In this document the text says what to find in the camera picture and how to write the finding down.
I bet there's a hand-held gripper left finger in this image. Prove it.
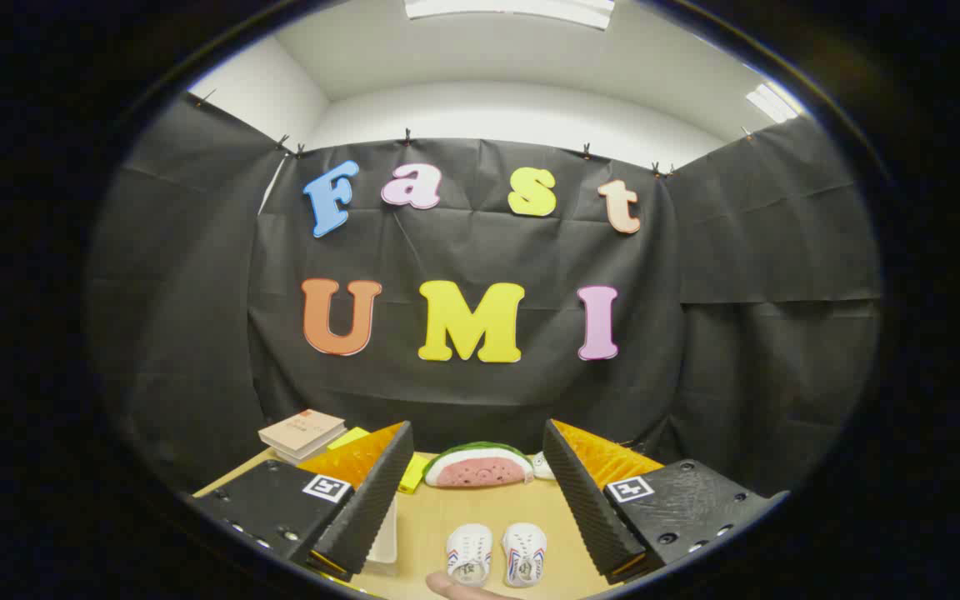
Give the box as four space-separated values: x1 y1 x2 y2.
188 421 416 584

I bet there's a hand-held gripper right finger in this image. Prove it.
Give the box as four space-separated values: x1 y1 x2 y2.
543 419 789 584

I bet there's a cream fabric storage box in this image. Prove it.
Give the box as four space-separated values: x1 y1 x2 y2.
363 497 399 578

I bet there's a white canvas shoe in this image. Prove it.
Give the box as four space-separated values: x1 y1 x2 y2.
502 522 548 588
445 523 494 588

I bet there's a yellow book with red circle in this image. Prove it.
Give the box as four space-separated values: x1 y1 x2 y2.
327 427 432 494

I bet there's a grey book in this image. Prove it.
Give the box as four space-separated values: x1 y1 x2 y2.
272 433 349 467

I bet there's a beige book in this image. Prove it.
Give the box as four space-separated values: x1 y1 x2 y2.
258 408 348 455

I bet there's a watermelon slice plush toy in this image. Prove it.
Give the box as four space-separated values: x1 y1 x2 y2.
422 442 535 489

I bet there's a small ceiling light panel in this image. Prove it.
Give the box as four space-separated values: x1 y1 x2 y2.
746 82 803 124

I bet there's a long ceiling light panel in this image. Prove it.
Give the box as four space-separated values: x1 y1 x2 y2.
404 0 616 31

